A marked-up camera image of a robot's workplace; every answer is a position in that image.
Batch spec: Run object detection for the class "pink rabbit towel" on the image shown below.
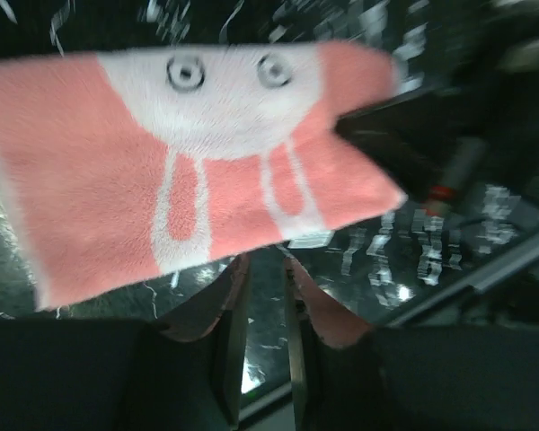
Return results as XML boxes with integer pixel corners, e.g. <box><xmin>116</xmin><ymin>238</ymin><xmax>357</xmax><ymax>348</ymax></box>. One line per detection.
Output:
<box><xmin>0</xmin><ymin>40</ymin><xmax>409</xmax><ymax>312</ymax></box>

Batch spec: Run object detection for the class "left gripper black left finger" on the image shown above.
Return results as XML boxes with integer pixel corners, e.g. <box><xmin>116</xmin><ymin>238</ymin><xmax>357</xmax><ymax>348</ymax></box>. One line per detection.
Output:
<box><xmin>0</xmin><ymin>255</ymin><xmax>250</xmax><ymax>430</ymax></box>

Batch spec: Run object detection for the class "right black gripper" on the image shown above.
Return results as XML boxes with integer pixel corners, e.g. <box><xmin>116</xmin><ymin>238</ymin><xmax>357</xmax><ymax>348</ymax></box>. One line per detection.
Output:
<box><xmin>335</xmin><ymin>1</ymin><xmax>539</xmax><ymax>210</ymax></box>

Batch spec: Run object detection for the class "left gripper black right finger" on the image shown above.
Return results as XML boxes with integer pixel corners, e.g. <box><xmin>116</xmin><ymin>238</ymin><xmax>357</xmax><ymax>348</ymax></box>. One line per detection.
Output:
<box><xmin>284</xmin><ymin>258</ymin><xmax>539</xmax><ymax>430</ymax></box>

